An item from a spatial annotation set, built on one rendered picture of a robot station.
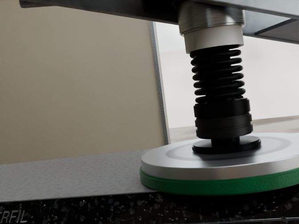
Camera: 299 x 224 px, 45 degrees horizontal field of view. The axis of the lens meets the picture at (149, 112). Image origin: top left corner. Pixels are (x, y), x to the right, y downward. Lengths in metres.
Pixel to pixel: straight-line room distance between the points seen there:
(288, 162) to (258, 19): 0.24
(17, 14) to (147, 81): 2.48
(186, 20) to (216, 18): 0.04
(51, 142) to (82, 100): 0.90
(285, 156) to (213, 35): 0.15
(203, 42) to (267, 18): 0.15
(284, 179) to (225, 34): 0.17
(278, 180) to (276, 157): 0.02
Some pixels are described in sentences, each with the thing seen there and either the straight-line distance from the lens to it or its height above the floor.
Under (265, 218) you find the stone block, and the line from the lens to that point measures 0.38.
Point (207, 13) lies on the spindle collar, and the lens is 0.42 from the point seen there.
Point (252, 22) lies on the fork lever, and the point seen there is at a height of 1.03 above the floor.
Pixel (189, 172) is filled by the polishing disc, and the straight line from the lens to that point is 0.36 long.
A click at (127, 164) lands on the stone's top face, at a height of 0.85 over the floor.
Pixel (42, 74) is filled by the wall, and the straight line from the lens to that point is 6.25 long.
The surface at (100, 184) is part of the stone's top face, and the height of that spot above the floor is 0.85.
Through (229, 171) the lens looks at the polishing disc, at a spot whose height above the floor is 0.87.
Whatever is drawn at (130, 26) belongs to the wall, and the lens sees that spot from 5.70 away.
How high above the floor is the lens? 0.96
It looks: 3 degrees down
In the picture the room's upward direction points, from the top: 7 degrees counter-clockwise
